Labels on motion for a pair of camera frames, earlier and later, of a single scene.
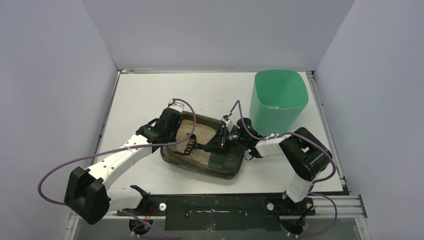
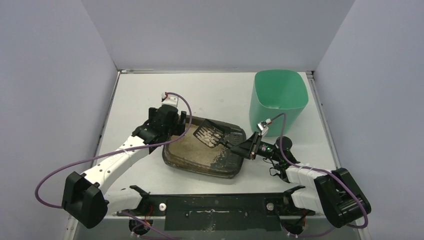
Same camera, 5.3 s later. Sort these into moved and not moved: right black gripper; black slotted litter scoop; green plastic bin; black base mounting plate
Moved: black slotted litter scoop; right black gripper
Not moved: green plastic bin; black base mounting plate
